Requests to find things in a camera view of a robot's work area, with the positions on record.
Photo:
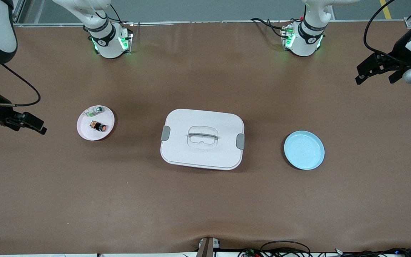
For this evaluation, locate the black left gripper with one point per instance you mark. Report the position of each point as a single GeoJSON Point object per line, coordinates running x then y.
{"type": "Point", "coordinates": [400, 49]}

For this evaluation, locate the light blue round plate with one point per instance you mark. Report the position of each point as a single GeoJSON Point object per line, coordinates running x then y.
{"type": "Point", "coordinates": [304, 150]}

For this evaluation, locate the orange push button switch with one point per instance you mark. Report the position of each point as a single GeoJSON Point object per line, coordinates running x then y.
{"type": "Point", "coordinates": [98, 126]}

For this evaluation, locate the pink round plate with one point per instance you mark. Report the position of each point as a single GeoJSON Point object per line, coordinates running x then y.
{"type": "Point", "coordinates": [86, 132]}

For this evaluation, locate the green push button switch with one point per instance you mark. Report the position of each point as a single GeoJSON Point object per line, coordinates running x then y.
{"type": "Point", "coordinates": [94, 111]}

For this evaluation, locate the white rectangular lidded box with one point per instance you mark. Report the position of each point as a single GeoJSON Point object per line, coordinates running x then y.
{"type": "Point", "coordinates": [202, 157]}

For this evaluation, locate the gray box latch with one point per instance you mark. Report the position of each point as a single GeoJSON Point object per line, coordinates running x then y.
{"type": "Point", "coordinates": [165, 133]}
{"type": "Point", "coordinates": [240, 141]}

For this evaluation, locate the small metal table bracket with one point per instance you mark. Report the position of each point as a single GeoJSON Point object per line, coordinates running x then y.
{"type": "Point", "coordinates": [205, 248]}

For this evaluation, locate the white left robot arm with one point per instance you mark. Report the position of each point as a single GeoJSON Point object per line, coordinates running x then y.
{"type": "Point", "coordinates": [307, 39]}

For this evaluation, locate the brown table mat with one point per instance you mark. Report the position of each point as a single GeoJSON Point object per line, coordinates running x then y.
{"type": "Point", "coordinates": [205, 200]}

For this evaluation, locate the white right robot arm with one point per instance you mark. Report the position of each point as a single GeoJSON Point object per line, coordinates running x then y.
{"type": "Point", "coordinates": [107, 43]}

